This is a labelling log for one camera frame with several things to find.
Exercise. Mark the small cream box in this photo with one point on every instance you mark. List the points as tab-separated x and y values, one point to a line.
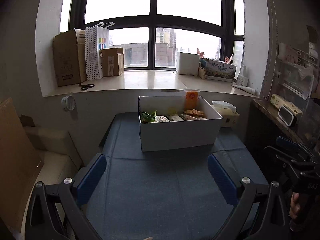
278	101

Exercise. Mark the blue table cloth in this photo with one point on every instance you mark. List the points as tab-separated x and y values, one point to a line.
166	194

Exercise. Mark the rice cracker packet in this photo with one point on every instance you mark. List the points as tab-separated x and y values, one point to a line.
194	112

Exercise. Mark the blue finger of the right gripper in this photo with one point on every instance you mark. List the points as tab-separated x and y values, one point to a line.
290	158
286	144

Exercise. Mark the white bottle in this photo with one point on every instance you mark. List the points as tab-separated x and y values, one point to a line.
242	79

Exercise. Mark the white digital clock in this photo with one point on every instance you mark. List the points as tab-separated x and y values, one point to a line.
286	116

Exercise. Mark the printed long gift box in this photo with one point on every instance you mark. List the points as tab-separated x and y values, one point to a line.
219	70

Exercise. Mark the clear jelly cup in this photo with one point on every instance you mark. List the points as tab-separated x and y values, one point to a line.
160	118

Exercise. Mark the white storage box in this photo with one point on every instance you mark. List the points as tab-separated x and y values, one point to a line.
159	136

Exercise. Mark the white dotted paper bag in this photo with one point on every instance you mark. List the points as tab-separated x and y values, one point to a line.
96	39

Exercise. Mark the yellow round pastry packet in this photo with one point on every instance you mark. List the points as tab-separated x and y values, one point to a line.
190	117

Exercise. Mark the person's right hand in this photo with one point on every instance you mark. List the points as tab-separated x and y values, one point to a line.
294	205

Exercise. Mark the white rolled tube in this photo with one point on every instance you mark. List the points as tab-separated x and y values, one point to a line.
246	89

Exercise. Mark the tissue pack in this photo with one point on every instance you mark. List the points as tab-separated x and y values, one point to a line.
227	111

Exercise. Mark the white tape roll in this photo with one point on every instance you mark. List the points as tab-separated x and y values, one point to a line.
68	103

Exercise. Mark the small brown cardboard box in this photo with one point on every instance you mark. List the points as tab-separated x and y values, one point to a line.
112	61

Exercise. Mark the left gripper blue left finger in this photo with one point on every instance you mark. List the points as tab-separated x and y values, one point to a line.
88	177

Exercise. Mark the wooden pen holder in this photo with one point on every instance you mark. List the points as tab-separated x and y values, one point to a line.
201	71

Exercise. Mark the brown cardboard sheet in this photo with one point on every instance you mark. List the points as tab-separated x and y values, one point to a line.
20	166

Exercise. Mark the green snack bag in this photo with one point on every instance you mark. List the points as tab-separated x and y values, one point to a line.
146	117

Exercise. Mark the large brown cardboard box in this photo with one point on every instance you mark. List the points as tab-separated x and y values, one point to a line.
69	57

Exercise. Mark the white foam box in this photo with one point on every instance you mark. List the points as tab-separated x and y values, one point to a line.
187	64

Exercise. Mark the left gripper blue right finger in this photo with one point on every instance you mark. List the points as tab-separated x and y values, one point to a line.
225	176

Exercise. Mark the white long snack packet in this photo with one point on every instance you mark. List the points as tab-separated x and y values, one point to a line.
174	118

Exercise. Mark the orange snack packet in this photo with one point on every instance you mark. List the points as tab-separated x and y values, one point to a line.
191	98

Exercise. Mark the black scissors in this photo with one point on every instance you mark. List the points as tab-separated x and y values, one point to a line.
86	87

